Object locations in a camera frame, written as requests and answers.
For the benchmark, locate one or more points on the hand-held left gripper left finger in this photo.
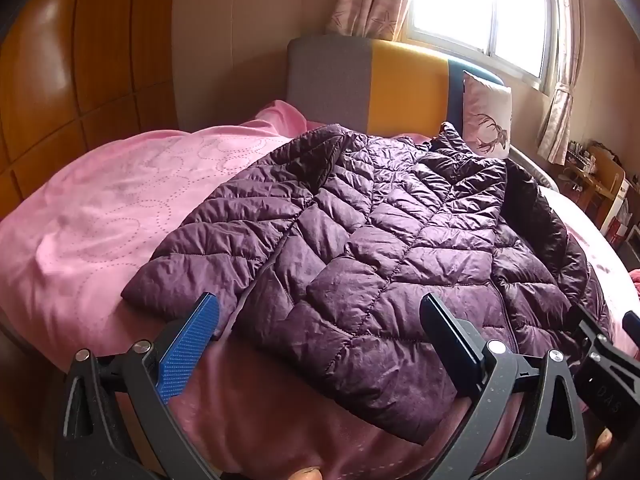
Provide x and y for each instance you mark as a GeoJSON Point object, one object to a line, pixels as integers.
{"type": "Point", "coordinates": [189, 342]}

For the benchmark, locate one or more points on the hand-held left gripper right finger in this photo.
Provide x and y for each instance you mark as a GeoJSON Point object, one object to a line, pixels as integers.
{"type": "Point", "coordinates": [452, 345]}

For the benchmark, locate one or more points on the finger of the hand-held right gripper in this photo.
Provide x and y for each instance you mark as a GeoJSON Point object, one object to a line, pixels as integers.
{"type": "Point", "coordinates": [590, 327]}
{"type": "Point", "coordinates": [634, 335]}

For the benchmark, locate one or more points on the purple quilted puffer jacket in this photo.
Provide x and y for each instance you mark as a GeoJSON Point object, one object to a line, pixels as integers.
{"type": "Point", "coordinates": [350, 240]}

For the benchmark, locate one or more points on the person's right hand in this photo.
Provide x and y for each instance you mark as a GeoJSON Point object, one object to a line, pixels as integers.
{"type": "Point", "coordinates": [600, 455]}

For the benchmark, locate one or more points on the person's left hand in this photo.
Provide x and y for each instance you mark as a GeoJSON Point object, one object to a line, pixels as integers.
{"type": "Point", "coordinates": [307, 475]}

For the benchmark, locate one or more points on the white and red box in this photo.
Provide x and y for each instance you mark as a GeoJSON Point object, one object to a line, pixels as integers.
{"type": "Point", "coordinates": [620, 205]}

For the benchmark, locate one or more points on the pink dotted blanket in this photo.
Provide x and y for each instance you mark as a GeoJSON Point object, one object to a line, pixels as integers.
{"type": "Point", "coordinates": [100, 220]}

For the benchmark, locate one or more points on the cluttered wooden desk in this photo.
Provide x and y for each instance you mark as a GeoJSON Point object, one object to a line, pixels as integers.
{"type": "Point", "coordinates": [607, 175]}

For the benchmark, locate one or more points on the pink star print curtain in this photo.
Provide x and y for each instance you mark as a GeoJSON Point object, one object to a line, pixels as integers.
{"type": "Point", "coordinates": [555, 110]}
{"type": "Point", "coordinates": [370, 0]}

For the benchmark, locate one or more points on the white deer print pillow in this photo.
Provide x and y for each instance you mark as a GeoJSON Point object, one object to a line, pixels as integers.
{"type": "Point", "coordinates": [487, 105]}

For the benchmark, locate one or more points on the plain pink quilt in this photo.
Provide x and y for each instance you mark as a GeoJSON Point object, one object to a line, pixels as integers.
{"type": "Point", "coordinates": [282, 117]}

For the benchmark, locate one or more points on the grey yellow blue headboard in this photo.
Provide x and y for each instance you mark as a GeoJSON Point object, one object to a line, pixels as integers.
{"type": "Point", "coordinates": [400, 85]}

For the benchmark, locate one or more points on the brown wooden wardrobe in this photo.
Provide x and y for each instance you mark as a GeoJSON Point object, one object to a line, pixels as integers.
{"type": "Point", "coordinates": [75, 60]}

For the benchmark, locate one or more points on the grey bed frame rail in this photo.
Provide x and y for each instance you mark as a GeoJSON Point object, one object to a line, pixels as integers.
{"type": "Point", "coordinates": [530, 170]}

